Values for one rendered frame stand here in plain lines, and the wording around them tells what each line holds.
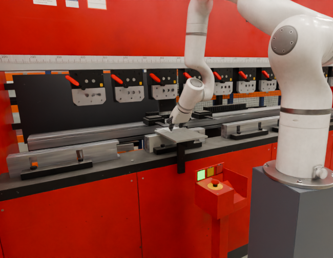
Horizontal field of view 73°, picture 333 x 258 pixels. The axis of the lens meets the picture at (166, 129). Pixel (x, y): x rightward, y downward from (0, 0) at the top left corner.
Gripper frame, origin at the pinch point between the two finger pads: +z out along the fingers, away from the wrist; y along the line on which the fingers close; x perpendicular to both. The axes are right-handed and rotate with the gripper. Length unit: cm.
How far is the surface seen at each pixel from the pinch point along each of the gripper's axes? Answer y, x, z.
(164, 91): 3.7, -17.2, -10.8
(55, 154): 61, 0, 10
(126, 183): 31.2, 19.6, 14.8
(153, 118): 1.2, -22.5, 18.7
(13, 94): 144, -347, 292
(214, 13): -30, -45, -43
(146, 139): 14.7, -1.9, 11.2
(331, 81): -150, -17, -11
